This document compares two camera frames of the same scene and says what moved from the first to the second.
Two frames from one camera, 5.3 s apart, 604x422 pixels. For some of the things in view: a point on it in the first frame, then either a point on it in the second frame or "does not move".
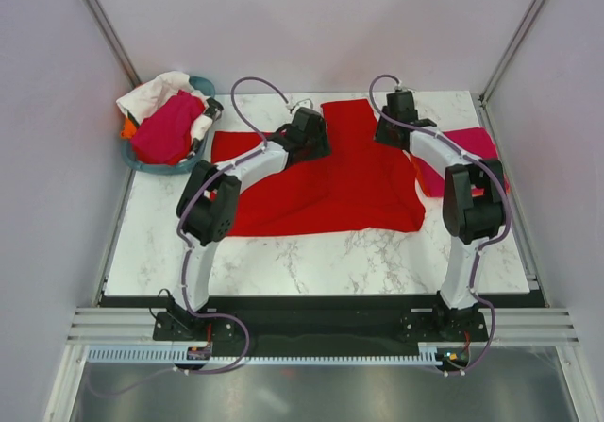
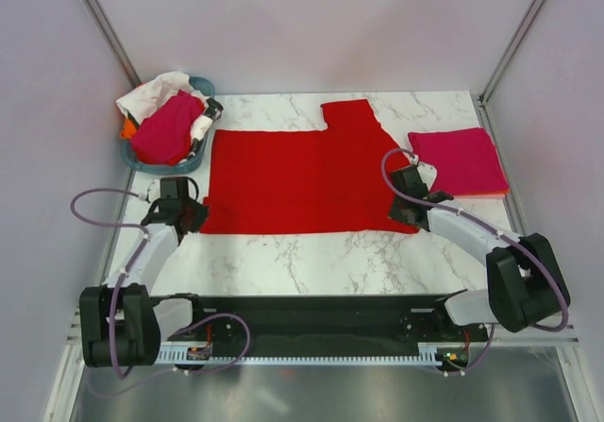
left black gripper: [322, 148] to [201, 215]
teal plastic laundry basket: [199, 84] does not move
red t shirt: [364, 185] does not move
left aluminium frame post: [105, 26] does not move
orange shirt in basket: [128, 130] does not move
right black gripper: [378, 131] to [394, 214]
